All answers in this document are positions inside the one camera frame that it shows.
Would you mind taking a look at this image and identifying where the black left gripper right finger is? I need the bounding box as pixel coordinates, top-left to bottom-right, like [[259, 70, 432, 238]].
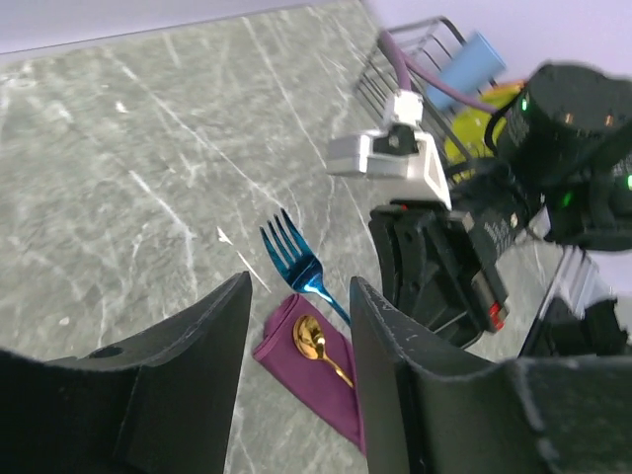
[[350, 277, 631, 473]]

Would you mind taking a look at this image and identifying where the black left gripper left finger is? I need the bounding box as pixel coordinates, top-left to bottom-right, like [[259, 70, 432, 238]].
[[1, 273, 252, 473]]

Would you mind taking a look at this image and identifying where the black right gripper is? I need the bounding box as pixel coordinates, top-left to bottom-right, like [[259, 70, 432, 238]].
[[369, 62, 631, 348]]

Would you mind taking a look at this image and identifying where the purple cloth napkin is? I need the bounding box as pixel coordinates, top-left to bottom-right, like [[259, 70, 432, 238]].
[[253, 293, 366, 453]]

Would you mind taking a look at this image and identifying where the gold metal spoon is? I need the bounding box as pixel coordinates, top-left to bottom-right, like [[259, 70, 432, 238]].
[[292, 315, 355, 388]]

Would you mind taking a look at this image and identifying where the blue metal fork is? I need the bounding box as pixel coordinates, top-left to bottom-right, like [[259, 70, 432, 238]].
[[260, 208, 351, 326]]

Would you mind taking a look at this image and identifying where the green scalloped plate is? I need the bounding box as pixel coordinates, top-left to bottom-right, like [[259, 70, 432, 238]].
[[444, 80, 524, 183]]

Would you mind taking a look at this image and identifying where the light blue plastic cup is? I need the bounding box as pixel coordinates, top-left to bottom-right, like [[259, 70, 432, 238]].
[[438, 32, 506, 99]]

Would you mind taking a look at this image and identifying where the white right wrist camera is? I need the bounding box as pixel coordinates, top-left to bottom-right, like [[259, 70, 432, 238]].
[[326, 89, 452, 210]]

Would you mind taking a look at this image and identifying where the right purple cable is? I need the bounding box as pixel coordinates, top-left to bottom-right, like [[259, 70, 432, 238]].
[[377, 29, 495, 113]]

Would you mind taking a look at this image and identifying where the black wire dish rack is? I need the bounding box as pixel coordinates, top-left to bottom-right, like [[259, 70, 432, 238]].
[[353, 16, 500, 164]]

